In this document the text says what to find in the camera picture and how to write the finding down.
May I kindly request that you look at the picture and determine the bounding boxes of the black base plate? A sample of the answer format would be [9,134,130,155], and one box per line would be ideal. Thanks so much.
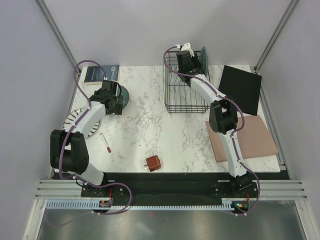
[51,171,292,207]

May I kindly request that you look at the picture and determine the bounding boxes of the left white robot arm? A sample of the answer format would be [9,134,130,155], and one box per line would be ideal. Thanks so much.
[50,80,124,197]

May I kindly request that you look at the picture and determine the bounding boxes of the grey-green round plate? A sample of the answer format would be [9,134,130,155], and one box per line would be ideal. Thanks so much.
[199,46,209,76]

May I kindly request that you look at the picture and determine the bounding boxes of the white slotted cable duct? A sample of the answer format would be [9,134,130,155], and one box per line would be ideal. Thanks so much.
[46,198,238,210]

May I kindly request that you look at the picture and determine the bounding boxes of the purple cable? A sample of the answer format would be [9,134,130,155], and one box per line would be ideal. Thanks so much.
[46,59,133,228]
[163,45,261,217]

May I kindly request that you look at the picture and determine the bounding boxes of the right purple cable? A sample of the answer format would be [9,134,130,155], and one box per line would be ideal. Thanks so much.
[163,45,261,217]

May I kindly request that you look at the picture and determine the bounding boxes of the pink board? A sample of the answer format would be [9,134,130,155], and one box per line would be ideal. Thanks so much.
[205,115,278,163]

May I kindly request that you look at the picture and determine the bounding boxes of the dark teal floral plate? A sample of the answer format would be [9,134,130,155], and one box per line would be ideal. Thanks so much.
[118,85,130,110]

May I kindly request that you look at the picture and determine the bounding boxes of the wire dish rack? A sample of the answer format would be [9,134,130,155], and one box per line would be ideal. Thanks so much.
[163,49,210,114]

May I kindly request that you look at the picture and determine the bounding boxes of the red cube power adapter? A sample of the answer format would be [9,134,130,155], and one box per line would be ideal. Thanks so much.
[144,155,162,172]

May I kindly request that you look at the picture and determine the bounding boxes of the black board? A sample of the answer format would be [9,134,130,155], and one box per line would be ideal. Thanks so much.
[218,65,262,116]

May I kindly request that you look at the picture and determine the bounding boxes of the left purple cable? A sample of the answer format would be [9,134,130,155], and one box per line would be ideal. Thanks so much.
[46,59,133,228]

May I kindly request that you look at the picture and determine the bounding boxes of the dark blue book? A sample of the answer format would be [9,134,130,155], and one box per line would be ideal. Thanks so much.
[84,65,120,85]

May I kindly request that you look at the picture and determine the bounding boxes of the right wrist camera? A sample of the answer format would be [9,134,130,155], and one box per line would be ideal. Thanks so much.
[175,42,195,57]

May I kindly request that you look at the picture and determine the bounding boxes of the red tipped tube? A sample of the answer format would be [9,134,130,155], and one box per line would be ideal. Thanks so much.
[100,133,112,154]

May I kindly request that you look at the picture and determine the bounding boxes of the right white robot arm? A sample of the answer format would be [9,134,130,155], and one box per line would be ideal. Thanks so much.
[176,49,247,197]

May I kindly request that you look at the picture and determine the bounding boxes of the blue polka dot plate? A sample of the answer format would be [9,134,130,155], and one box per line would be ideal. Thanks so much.
[194,52,202,69]

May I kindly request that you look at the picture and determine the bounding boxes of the white striped plate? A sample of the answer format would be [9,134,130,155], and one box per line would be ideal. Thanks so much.
[63,107,102,139]

